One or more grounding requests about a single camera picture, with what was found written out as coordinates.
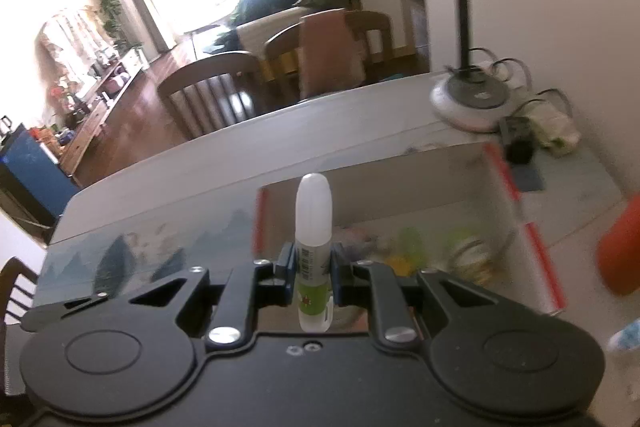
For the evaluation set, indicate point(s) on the floral covered rack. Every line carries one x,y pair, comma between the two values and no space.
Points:
67,42

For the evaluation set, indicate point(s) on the white and green cloth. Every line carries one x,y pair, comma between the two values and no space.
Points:
557,132

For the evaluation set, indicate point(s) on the wooden tv console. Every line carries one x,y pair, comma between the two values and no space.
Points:
100,122

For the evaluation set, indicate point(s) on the orange bottle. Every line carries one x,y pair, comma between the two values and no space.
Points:
622,252

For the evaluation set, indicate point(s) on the dark clothes pile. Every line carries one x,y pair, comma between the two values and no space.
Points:
265,4

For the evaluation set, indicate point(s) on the green tube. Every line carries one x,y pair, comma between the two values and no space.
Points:
412,241

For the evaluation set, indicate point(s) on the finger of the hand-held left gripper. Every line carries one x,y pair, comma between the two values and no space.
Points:
65,311

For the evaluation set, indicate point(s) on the red and white cardboard box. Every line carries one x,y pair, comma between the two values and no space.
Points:
400,187

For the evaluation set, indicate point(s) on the white bottle with green label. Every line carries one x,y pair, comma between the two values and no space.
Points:
314,217

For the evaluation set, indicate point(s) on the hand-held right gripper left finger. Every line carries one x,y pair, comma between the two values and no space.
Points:
289,277

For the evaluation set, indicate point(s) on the green house plant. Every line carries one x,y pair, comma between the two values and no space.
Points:
111,17

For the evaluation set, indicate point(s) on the yellow small box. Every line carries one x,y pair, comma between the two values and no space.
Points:
401,265

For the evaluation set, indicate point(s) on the white tower air conditioner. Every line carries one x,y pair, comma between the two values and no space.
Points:
122,7

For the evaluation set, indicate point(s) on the blue cabinet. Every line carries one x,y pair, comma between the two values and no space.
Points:
30,172

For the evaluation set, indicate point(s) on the spice jar with green label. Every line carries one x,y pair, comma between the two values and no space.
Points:
470,252

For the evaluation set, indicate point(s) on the black plug adapter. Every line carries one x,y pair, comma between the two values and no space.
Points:
517,142

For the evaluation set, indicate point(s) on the pink pot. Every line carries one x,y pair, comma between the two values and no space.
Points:
121,82

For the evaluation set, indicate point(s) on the pink towel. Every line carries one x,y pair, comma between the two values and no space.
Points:
330,57

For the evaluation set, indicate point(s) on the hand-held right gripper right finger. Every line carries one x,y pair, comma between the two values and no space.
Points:
336,277

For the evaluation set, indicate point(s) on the wooden dining chair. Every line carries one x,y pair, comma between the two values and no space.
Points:
380,37
210,87
17,287

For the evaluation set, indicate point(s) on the white and blue packet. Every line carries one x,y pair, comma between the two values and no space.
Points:
625,338

